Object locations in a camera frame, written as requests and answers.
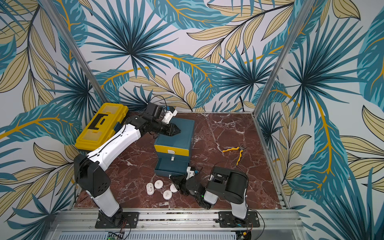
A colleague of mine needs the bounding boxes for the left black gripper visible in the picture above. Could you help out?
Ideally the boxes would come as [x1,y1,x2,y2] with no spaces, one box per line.
[152,119,182,137]

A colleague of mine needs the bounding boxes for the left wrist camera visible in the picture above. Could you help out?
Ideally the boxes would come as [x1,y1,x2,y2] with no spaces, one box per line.
[145,103,178,124]

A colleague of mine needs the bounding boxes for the aluminium front rail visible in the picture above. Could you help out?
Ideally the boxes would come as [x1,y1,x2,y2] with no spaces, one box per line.
[45,209,308,240]

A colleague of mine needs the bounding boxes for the left aluminium frame post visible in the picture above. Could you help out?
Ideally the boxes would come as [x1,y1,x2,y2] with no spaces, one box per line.
[40,0,109,104]

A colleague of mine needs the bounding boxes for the teal bottom drawer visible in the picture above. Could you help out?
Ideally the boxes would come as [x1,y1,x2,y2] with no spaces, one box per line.
[155,158,189,178]

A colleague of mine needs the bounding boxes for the teal drawer cabinet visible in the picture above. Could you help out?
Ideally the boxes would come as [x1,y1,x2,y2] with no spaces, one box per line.
[154,118,195,163]

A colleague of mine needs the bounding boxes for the yellow black toolbox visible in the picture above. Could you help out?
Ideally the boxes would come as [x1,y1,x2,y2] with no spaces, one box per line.
[75,103,129,152]

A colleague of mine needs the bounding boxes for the white oval earphone case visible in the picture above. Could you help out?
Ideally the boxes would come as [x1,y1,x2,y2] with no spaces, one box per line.
[146,183,155,196]

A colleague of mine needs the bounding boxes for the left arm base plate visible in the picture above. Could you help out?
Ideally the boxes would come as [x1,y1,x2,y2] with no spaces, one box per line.
[95,211,140,229]

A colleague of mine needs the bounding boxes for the yellow handled pliers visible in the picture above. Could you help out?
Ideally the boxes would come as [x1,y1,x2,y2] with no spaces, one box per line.
[222,146,246,166]

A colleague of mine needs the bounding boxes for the white round case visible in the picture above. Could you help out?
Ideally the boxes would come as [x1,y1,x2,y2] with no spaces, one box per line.
[163,190,173,201]
[154,180,164,190]
[170,184,179,193]

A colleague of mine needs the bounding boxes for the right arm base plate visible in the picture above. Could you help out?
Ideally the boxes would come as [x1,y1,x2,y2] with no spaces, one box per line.
[216,211,260,228]

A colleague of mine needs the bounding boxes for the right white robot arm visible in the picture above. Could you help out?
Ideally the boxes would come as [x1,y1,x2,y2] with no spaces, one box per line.
[170,167,249,220]

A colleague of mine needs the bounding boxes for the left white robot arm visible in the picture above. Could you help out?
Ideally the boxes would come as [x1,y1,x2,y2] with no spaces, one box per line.
[74,116,181,219]

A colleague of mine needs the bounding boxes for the right aluminium frame post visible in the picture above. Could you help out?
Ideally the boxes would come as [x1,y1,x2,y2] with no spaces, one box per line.
[253,0,315,119]

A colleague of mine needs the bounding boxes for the aluminium frame post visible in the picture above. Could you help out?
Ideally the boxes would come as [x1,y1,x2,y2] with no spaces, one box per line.
[253,0,315,119]
[40,0,109,104]

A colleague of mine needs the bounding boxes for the yellow top drawer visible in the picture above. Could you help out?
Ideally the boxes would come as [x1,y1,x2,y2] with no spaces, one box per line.
[155,145,190,157]

